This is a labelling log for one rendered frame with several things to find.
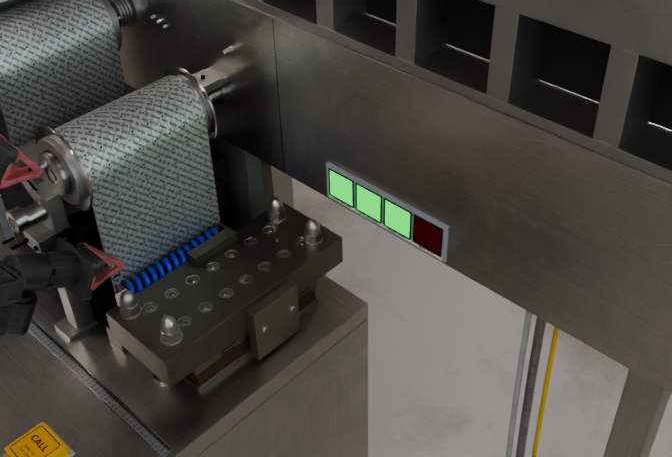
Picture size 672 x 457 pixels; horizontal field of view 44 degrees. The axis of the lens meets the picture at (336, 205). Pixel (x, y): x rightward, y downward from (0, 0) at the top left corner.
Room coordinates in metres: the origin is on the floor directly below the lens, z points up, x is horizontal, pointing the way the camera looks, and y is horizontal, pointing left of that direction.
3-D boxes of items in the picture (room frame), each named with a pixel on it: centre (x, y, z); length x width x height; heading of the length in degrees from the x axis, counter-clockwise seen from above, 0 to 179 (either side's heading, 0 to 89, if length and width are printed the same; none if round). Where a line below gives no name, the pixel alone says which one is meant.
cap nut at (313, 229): (1.14, 0.04, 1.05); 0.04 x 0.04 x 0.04
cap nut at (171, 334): (0.91, 0.27, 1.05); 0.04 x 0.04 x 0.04
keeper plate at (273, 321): (1.00, 0.11, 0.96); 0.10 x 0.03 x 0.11; 135
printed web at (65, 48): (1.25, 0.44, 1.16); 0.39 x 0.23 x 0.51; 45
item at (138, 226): (1.11, 0.30, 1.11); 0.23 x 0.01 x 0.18; 135
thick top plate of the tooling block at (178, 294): (1.05, 0.19, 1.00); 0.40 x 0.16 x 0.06; 135
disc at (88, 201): (1.07, 0.43, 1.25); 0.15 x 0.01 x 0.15; 45
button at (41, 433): (0.79, 0.48, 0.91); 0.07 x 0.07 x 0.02; 45
